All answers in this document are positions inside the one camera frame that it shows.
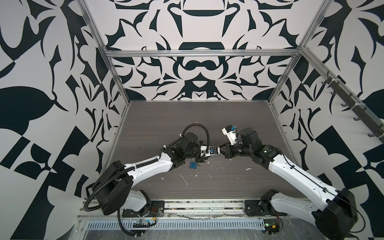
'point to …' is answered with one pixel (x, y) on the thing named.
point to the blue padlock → (193, 165)
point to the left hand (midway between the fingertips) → (214, 144)
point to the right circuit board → (271, 226)
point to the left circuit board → (142, 224)
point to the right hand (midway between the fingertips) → (217, 149)
